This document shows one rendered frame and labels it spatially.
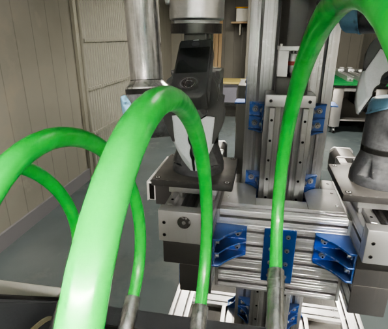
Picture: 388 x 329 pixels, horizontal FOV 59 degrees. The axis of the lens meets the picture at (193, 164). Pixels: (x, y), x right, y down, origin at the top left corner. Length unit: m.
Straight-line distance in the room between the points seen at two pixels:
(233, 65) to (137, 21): 7.17
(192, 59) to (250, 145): 0.69
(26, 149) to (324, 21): 0.17
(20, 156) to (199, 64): 0.29
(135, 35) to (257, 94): 0.41
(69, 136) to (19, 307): 0.32
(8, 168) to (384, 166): 0.88
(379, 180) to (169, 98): 0.84
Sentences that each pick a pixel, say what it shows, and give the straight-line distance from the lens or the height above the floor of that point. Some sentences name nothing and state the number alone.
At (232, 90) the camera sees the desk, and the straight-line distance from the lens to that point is 6.13.
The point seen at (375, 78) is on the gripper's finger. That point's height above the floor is 1.35.
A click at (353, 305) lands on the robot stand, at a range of 1.04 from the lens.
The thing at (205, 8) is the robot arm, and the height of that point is 1.43.
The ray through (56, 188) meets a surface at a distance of 0.39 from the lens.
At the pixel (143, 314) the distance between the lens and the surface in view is 0.65.
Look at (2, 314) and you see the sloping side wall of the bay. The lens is 0.49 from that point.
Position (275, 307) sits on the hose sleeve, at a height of 1.15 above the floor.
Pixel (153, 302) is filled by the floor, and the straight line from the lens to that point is 2.08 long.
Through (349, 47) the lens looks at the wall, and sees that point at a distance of 8.18.
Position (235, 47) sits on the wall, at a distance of 8.01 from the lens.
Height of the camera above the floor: 1.40
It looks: 21 degrees down
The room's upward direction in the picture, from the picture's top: straight up
